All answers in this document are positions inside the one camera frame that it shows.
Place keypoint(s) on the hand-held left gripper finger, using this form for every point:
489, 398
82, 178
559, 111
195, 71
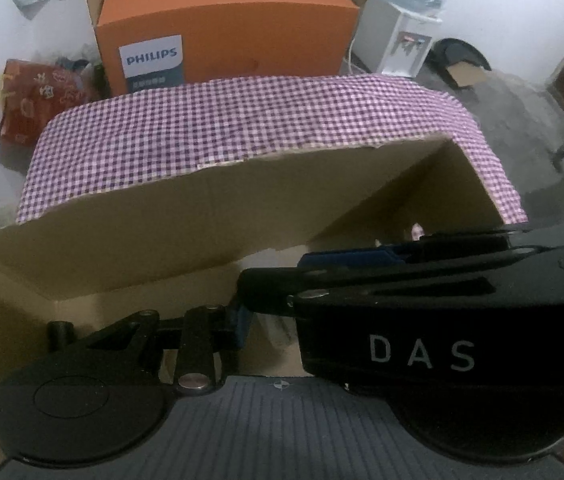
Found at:
240, 326

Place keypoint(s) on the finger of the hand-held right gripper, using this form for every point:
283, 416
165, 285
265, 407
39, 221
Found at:
272, 290
351, 258

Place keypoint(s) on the brown cardboard box white label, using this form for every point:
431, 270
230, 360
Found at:
162, 230

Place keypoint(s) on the purple checkered bear blanket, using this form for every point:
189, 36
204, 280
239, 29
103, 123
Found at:
212, 130

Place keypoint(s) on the flat cardboard scrap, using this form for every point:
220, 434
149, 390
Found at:
466, 76

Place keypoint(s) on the white water dispenser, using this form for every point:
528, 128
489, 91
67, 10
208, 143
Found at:
396, 40

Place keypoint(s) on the black curved floor item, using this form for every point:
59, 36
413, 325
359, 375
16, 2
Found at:
461, 50

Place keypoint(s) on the orange cardboard box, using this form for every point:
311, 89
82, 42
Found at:
262, 35

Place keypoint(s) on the red printed gift bag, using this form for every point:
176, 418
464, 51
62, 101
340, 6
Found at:
37, 105

